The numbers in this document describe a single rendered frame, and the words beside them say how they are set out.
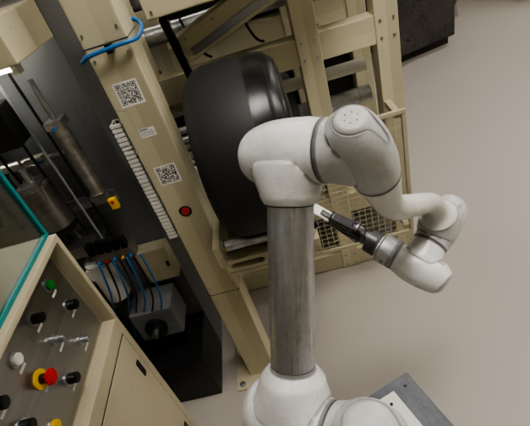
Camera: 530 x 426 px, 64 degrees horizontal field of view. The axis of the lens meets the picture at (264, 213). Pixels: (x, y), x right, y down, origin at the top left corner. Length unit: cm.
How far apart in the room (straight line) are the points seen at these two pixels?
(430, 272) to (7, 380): 108
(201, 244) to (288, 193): 84
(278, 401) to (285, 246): 33
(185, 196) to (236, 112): 41
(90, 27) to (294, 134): 71
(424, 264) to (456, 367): 100
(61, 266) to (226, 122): 65
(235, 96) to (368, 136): 57
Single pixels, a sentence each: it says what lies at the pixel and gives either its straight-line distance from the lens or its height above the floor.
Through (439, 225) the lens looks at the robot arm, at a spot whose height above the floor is 103.
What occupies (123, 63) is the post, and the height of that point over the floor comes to 159.
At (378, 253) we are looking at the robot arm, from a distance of 127.
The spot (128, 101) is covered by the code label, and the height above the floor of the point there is 149.
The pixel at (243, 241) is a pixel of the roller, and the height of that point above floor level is 92.
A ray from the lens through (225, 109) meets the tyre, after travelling 123.
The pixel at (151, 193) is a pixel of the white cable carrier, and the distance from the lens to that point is 152.
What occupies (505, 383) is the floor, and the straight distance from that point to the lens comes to 218.
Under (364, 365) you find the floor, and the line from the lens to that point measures 220.
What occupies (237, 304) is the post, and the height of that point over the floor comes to 53.
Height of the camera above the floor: 186
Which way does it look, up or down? 36 degrees down
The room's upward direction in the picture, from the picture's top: 19 degrees counter-clockwise
